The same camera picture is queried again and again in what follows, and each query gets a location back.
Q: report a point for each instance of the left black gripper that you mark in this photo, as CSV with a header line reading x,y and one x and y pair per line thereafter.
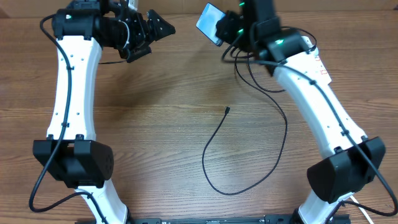
x,y
145,37

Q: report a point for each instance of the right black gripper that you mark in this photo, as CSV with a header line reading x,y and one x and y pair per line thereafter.
x,y
231,22

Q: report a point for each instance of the Galaxy smartphone blue screen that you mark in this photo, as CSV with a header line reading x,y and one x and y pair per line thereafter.
x,y
207,23

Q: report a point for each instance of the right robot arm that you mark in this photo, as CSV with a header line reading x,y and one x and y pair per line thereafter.
x,y
350,160

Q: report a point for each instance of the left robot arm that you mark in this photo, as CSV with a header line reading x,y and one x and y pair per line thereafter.
x,y
70,152

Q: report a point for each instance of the white power strip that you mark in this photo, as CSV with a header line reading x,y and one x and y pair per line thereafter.
x,y
322,73

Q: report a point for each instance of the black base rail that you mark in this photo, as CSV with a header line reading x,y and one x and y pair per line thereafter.
x,y
268,219

